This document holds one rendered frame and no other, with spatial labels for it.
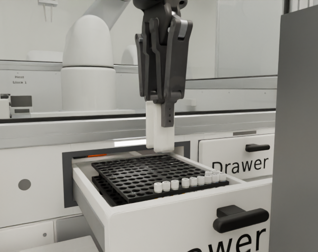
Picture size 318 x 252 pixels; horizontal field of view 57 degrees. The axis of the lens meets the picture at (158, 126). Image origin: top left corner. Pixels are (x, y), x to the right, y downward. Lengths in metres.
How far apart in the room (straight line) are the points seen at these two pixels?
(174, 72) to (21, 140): 0.33
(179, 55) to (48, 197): 0.39
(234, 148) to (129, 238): 0.49
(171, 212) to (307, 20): 0.26
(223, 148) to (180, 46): 0.41
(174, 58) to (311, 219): 0.25
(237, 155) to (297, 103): 0.41
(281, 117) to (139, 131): 0.33
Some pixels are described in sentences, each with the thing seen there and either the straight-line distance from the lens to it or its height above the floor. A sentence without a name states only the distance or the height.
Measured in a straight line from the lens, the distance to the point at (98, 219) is 0.43.
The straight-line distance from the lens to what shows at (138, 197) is 0.42.
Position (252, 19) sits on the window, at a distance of 0.84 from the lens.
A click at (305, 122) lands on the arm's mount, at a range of 0.37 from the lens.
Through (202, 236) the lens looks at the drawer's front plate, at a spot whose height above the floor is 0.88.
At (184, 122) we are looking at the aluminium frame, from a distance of 0.68.
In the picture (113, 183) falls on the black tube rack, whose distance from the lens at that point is 0.49.
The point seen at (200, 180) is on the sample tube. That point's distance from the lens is 0.47.
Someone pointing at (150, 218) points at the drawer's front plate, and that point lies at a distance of 0.32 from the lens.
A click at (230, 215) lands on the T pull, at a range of 0.35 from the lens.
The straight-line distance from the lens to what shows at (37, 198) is 0.62.
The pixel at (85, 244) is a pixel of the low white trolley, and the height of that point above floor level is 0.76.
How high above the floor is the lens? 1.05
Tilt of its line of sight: 7 degrees down
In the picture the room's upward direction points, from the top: straight up
